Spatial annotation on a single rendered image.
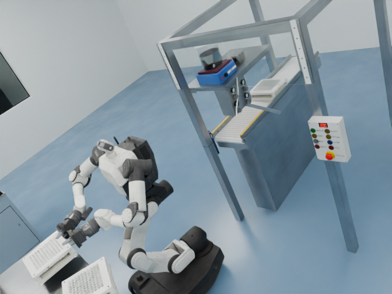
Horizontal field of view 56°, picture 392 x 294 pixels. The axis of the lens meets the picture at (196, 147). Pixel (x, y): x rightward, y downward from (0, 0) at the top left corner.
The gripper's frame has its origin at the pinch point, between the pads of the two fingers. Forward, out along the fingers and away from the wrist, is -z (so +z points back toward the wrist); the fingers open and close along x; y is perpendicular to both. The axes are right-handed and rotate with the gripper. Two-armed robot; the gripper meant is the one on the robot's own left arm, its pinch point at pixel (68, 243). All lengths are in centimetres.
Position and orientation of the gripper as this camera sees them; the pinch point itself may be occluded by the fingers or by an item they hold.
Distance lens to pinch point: 229.5
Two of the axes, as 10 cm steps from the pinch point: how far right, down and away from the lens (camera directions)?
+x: 3.6, 8.1, 4.6
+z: 7.8, -5.3, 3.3
